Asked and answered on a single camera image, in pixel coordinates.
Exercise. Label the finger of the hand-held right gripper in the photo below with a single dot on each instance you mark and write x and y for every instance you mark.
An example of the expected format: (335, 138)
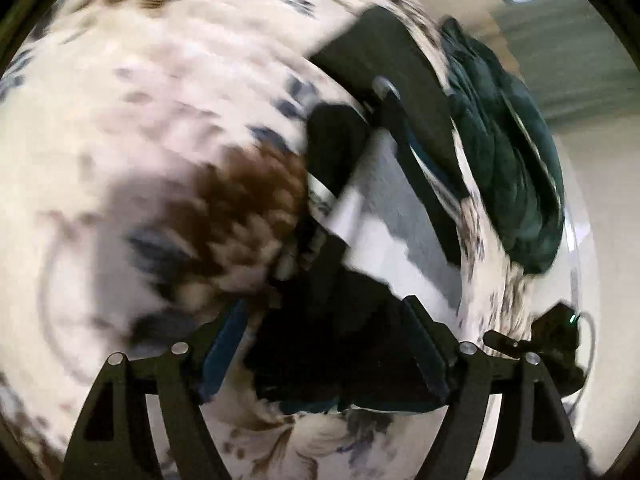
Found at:
(502, 341)

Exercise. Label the floral printed blanket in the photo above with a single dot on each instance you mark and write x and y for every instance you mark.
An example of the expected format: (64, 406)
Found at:
(125, 135)

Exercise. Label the black and teal garment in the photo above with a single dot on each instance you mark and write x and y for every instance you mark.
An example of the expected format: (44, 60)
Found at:
(340, 340)

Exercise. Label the grey white black colour-block garment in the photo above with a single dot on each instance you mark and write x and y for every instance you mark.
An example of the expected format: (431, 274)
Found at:
(400, 210)

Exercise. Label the dark green quilt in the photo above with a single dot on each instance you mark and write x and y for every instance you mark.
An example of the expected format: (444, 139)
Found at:
(505, 160)

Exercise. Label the black folded cloth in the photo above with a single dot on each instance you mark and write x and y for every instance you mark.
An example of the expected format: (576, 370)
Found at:
(395, 45)

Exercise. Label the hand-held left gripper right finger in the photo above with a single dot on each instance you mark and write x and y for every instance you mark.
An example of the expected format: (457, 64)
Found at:
(425, 345)

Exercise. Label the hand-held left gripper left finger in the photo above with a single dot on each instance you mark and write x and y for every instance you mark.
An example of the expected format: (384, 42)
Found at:
(227, 345)

